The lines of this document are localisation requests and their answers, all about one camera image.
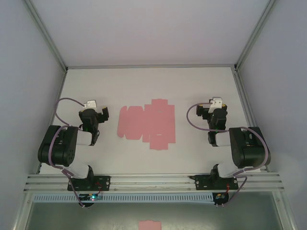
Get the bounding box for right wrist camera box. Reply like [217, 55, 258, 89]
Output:
[208, 96, 223, 114]

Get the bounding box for white slotted cable duct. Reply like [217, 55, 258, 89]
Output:
[32, 193, 214, 203]

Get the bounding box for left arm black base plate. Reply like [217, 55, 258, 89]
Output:
[67, 175, 111, 192]

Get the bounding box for spare pink paper sheet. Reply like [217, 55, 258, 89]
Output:
[138, 220, 162, 230]

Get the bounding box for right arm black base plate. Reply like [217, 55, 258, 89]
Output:
[189, 174, 238, 191]

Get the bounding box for aluminium side frame bar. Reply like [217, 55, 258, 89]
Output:
[232, 69, 268, 172]
[35, 69, 68, 174]

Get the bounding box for pink paper box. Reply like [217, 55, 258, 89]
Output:
[117, 98, 177, 151]

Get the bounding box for aluminium frame post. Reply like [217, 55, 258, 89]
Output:
[234, 0, 280, 72]
[23, 0, 69, 72]

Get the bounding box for circuit board with green light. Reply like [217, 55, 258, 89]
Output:
[79, 193, 104, 202]

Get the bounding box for aluminium mounting rail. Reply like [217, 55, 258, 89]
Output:
[23, 172, 286, 193]

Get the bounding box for aluminium back frame bar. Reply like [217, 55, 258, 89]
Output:
[65, 63, 237, 70]

